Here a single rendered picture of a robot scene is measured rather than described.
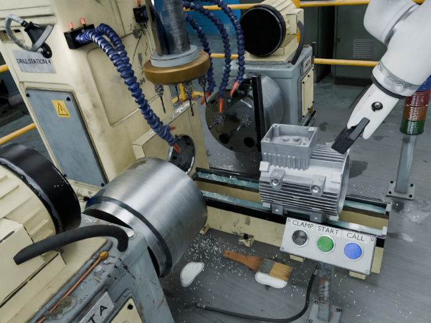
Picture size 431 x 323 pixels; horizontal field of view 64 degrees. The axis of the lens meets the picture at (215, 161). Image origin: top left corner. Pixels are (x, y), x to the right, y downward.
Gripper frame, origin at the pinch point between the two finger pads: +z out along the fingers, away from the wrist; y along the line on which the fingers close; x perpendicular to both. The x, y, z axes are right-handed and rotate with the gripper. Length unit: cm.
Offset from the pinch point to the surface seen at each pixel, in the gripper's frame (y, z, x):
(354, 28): 319, 72, 15
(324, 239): -20.2, 8.4, -6.0
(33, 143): 118, 274, 240
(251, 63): 53, 23, 38
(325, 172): 1.3, 10.6, -1.6
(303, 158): 0.9, 10.4, 4.5
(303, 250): -22.1, 12.4, -4.1
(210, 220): -1, 49, 17
